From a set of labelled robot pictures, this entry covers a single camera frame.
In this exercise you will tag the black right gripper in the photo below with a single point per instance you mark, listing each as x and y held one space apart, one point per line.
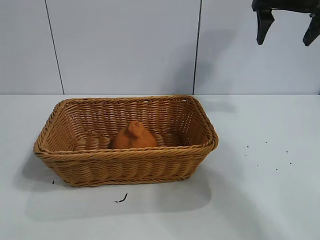
287 5

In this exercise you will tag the bumpy orange fruit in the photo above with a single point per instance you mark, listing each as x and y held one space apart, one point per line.
135 140

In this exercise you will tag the brown woven wicker basket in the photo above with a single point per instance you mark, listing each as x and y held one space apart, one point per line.
125 165

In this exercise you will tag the small black curved scrap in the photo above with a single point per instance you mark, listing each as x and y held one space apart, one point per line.
124 198

